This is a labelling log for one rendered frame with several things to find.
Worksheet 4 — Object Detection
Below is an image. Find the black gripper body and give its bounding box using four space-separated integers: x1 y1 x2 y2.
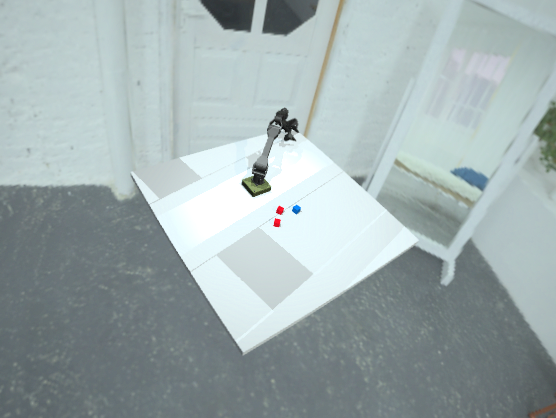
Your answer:
282 121 293 142

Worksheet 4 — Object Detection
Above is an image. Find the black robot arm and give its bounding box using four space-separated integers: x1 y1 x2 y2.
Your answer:
251 107 299 186

